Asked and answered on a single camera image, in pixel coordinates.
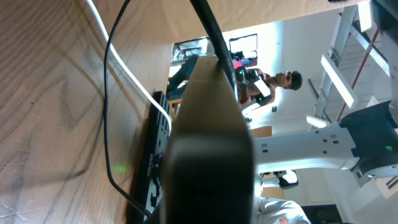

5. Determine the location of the black USB charging cable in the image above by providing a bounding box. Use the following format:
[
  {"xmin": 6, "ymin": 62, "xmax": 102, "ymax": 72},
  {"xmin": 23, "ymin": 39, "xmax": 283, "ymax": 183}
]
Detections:
[{"xmin": 103, "ymin": 0, "xmax": 153, "ymax": 217}]

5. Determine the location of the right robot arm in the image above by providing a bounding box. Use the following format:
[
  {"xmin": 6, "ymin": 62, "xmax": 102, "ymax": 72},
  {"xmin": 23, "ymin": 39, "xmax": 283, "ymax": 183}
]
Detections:
[{"xmin": 254, "ymin": 1, "xmax": 397, "ymax": 182}]

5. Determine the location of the person in background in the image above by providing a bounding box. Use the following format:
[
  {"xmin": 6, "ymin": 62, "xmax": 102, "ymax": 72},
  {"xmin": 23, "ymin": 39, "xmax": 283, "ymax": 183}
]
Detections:
[{"xmin": 166, "ymin": 55, "xmax": 303, "ymax": 106}]

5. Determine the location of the cardboard panel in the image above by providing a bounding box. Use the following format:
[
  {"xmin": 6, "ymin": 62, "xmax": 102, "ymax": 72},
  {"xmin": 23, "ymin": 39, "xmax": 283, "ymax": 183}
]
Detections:
[{"xmin": 118, "ymin": 0, "xmax": 360, "ymax": 42}]

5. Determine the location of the red pipe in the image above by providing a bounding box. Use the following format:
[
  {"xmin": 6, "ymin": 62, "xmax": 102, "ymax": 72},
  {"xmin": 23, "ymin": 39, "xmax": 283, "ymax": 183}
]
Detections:
[{"xmin": 336, "ymin": 30, "xmax": 378, "ymax": 121}]

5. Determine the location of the black right camera cable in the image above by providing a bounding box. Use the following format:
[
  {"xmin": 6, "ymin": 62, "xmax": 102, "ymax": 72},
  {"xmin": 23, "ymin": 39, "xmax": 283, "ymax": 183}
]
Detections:
[{"xmin": 189, "ymin": 0, "xmax": 239, "ymax": 102}]

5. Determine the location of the white power strip cord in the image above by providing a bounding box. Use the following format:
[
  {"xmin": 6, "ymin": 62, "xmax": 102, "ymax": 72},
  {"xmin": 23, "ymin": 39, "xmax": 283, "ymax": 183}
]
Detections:
[{"xmin": 85, "ymin": 0, "xmax": 174, "ymax": 136}]

